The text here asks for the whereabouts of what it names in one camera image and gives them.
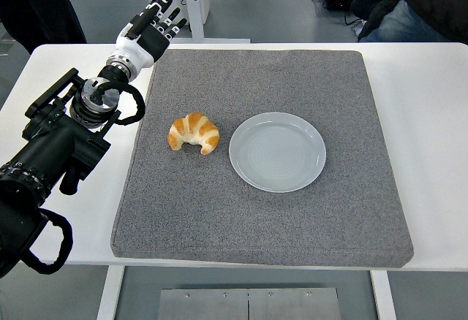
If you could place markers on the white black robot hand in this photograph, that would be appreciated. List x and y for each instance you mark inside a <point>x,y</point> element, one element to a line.
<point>153,42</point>

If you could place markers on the golden croissant bread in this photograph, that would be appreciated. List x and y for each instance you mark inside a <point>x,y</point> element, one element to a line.
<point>194,130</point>

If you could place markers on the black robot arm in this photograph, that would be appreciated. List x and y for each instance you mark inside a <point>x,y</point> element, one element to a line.
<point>51,141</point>

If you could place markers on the light grey round plate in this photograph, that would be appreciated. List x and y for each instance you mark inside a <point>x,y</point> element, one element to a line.
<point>278,155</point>

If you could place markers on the grey metal plate with screws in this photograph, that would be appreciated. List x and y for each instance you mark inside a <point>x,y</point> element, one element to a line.
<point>248,305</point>

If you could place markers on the white desk stand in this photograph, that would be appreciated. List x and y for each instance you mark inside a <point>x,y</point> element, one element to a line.
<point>195,13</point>

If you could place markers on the standing person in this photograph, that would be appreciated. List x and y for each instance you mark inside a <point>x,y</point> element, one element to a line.
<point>36,6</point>

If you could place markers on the grey fabric mat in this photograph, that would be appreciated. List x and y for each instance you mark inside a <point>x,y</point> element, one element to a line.
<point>256,225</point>

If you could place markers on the white table leg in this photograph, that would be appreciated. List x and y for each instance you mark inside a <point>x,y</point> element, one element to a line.
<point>109,294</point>
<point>384,298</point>

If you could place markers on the seated person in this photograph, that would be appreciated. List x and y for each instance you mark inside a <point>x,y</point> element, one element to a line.
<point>420,2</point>

